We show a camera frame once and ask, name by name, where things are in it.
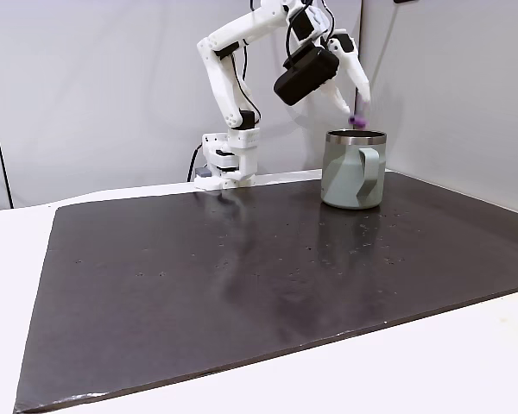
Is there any purple pen grip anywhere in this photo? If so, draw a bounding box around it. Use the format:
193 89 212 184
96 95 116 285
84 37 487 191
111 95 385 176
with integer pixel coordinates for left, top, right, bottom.
347 95 369 130

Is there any sage green metal mug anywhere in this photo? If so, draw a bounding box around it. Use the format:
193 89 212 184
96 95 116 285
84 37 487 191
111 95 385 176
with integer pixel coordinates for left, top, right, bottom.
320 129 389 211

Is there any dark glossy table mat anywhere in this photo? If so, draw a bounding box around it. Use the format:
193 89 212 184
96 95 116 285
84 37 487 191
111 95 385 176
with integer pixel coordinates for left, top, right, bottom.
13 170 518 414

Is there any black camera box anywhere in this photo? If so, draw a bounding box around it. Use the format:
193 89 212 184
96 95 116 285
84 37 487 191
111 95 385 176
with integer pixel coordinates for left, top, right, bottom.
273 46 342 108

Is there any black camera cable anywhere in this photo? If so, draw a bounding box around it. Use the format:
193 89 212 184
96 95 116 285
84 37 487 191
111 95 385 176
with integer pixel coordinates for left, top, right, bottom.
283 0 313 71

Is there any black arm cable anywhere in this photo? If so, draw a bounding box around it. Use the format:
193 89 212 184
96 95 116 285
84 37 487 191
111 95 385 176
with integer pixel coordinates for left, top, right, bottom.
239 39 263 127

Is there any black base power cable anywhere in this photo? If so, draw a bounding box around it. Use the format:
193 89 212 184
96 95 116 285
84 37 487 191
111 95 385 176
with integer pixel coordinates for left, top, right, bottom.
186 143 205 183

